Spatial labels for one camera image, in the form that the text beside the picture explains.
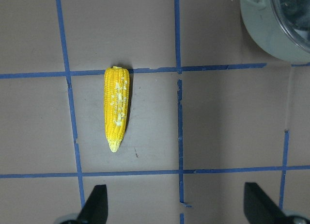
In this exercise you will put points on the glass pot lid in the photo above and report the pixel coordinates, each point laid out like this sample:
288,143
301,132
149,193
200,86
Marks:
294,18

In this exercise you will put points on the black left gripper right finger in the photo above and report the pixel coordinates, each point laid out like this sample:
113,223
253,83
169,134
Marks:
258,206

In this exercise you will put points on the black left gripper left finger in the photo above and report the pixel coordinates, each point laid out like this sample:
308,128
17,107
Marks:
95,208

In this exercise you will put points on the yellow corn cob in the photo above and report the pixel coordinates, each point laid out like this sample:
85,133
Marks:
116,99

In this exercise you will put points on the grey-green cooking pot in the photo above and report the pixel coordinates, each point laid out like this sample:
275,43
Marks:
262,25

